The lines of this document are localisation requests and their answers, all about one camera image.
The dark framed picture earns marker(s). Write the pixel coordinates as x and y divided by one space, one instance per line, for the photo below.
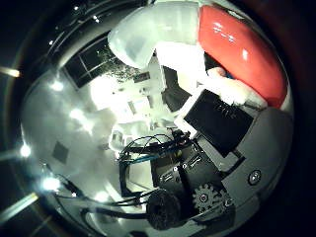
141 77

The leafy potted plant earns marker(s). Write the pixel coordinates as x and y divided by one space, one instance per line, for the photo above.
118 65

